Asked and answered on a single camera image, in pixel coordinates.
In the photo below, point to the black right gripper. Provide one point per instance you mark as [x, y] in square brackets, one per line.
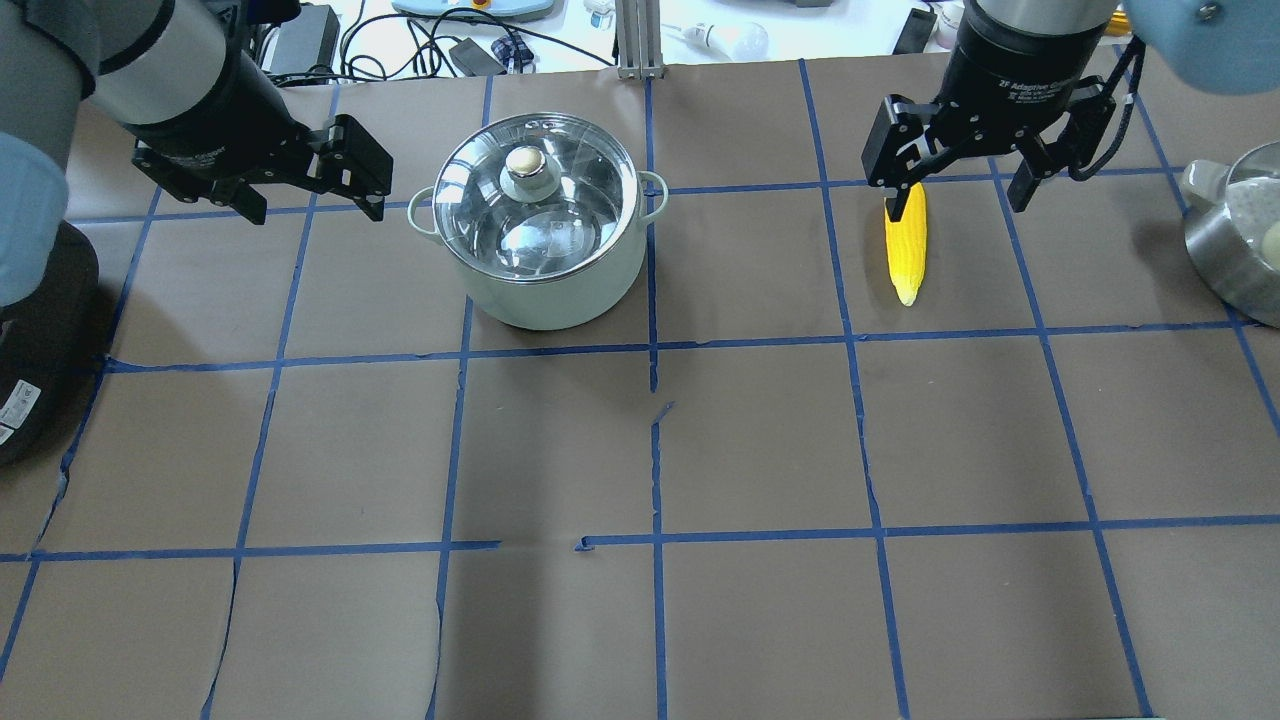
[1015, 72]

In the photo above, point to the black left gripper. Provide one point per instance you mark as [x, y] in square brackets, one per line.
[218, 112]

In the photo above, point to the yellow corn cob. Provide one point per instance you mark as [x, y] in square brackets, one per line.
[905, 242]

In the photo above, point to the glass pot lid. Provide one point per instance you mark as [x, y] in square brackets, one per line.
[535, 197]

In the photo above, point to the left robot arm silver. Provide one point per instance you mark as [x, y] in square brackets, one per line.
[57, 54]

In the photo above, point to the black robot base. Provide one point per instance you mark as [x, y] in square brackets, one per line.
[41, 340]

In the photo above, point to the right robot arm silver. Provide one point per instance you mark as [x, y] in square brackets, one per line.
[1218, 47]

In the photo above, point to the steel steamer pot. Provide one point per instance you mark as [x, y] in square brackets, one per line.
[1232, 229]

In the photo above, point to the pale green cooking pot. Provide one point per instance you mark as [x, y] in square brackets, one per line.
[568, 301]

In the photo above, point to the black phone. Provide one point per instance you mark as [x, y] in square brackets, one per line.
[916, 32]

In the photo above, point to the black power adapter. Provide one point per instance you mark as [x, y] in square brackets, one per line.
[303, 50]

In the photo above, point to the blue teach pendant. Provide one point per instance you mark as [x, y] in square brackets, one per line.
[514, 11]

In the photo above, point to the white light bulb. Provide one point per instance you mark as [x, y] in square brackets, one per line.
[741, 41]

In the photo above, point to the aluminium frame post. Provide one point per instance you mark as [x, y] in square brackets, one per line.
[637, 32]

